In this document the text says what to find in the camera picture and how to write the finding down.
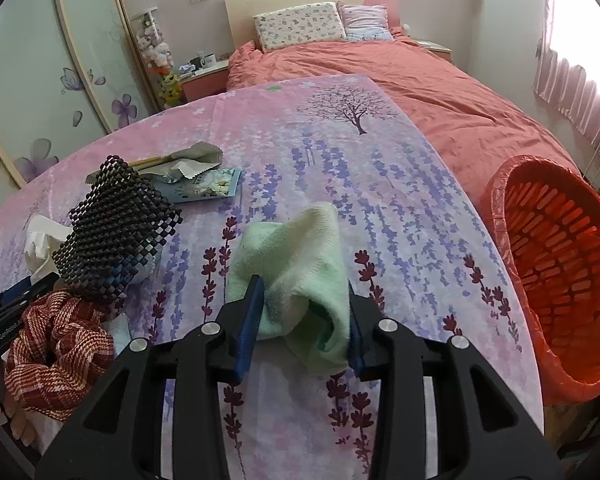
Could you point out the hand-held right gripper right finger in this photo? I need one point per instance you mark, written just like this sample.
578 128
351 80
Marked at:
355 332

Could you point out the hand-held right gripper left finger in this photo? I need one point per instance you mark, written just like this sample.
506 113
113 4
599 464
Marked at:
245 332

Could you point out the red plaid cloth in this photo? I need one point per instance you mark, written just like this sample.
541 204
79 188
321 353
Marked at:
55 355

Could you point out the light green towel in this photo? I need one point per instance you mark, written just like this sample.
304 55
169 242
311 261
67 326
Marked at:
300 260

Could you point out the grey sock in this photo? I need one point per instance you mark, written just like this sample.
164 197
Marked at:
200 152

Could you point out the orange plastic basket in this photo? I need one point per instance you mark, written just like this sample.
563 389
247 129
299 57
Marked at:
555 260

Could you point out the person's left hand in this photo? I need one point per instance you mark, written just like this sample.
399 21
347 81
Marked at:
20 425

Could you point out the crumpled white tissue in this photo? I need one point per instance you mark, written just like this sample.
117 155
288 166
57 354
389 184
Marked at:
42 245

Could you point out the light blue cloth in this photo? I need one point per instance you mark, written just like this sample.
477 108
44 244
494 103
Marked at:
120 332

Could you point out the black checkered woven bag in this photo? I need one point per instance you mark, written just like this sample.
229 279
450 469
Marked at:
115 225

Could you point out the pink floral printed tablecloth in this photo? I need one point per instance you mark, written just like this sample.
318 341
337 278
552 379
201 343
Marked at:
380 200

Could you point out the blue floral packet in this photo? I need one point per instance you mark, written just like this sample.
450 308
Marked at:
215 185

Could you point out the wooden stick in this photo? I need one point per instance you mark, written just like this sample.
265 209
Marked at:
145 162

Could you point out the pink and white nightstand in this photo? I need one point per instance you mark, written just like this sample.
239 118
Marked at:
202 85
437 47

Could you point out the yellow green plush toy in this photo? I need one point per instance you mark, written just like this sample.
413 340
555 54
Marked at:
170 87

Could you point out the bed with salmon duvet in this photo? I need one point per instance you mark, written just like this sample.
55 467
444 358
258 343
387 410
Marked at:
430 85

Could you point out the white mug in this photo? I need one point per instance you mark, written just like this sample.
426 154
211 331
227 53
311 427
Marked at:
209 59

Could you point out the floral sliding door wardrobe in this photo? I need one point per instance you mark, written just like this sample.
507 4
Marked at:
80 35

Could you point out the hanging plush toy holder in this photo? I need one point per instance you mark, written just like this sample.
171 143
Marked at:
152 45

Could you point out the pink striped pillow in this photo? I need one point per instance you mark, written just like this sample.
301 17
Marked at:
367 22

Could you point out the white floral pillow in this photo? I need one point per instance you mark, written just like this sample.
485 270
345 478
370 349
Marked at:
300 25

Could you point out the pink curtain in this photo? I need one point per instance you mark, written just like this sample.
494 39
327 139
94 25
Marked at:
580 90

